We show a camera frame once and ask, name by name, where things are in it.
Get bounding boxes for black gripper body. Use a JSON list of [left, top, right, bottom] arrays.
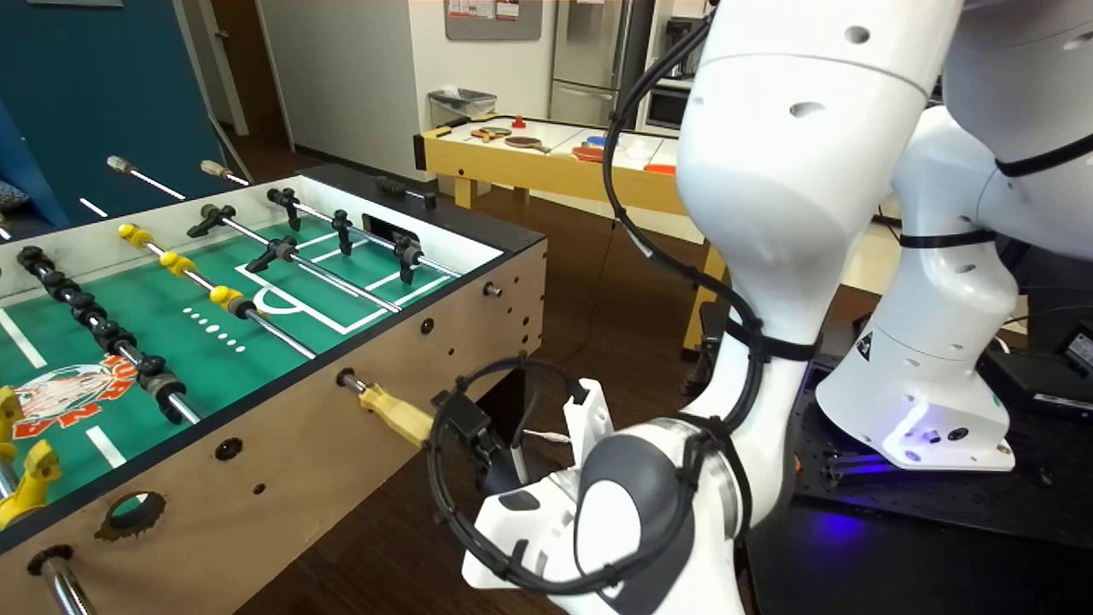
[[472, 395, 548, 493]]

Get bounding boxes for yellow three-player foosball rod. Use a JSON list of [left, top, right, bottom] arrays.
[[115, 218, 436, 450]]

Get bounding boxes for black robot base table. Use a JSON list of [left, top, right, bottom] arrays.
[[728, 328, 1093, 615]]

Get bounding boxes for black goalie foosball rod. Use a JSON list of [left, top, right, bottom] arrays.
[[200, 156, 427, 288]]

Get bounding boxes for black two-player foosball rod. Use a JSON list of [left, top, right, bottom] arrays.
[[102, 149, 390, 317]]

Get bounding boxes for black five-player foosball rod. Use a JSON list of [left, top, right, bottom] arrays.
[[13, 241, 203, 426]]

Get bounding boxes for wooden foosball table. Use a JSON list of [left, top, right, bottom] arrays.
[[0, 167, 550, 615]]

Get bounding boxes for yellow wooden workbench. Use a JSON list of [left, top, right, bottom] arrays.
[[409, 113, 915, 356]]

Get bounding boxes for blue and red items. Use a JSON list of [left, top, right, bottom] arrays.
[[572, 130, 624, 165]]

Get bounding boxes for dark kitchen appliance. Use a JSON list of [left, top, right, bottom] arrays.
[[640, 12, 714, 136]]

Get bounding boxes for stainless steel fridge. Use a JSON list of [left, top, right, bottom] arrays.
[[542, 0, 645, 130]]

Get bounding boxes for grey notice board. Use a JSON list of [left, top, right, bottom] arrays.
[[440, 0, 548, 44]]

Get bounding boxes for dark brown door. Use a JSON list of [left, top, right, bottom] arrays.
[[209, 0, 292, 149]]

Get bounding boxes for teal upright panel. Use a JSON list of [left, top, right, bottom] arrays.
[[0, 0, 236, 227]]

